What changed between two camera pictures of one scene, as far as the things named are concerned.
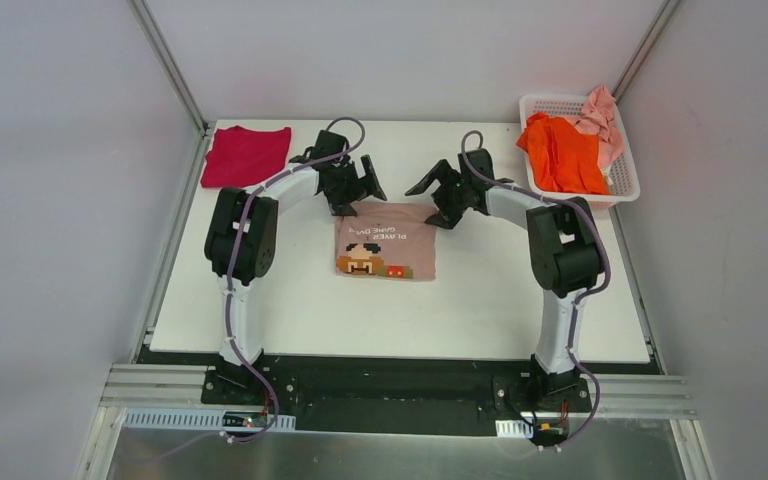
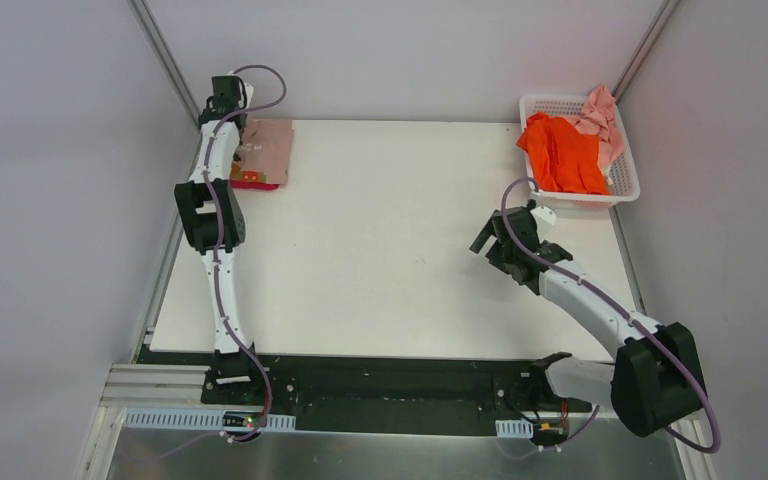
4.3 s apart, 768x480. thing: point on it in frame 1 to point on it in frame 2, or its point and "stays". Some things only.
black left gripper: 349,186 to 236,125
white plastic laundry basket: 624,177 stays
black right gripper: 449,192 to 504,241
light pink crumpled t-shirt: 599,117 stays
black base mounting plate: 455,396 stays
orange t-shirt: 563,159 stays
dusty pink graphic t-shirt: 386,239 to 264,150
